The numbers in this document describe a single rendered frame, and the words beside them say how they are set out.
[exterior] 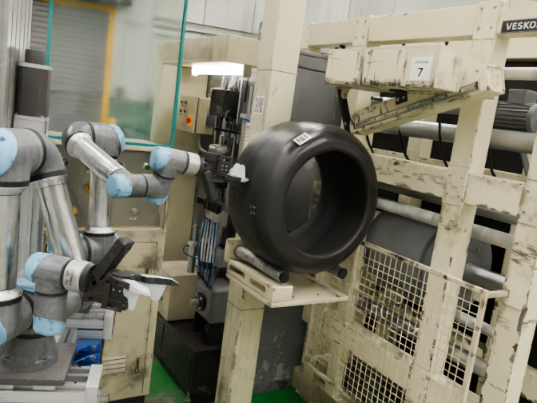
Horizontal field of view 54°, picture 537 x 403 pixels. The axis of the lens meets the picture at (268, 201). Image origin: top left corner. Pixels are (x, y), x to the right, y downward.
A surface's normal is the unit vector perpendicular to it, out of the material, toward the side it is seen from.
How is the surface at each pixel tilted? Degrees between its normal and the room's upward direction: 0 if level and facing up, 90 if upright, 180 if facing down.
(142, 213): 90
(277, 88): 90
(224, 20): 90
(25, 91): 90
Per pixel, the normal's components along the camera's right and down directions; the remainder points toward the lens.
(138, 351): 0.52, 0.21
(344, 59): -0.84, -0.03
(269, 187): -0.23, -0.02
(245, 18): 0.19, 0.18
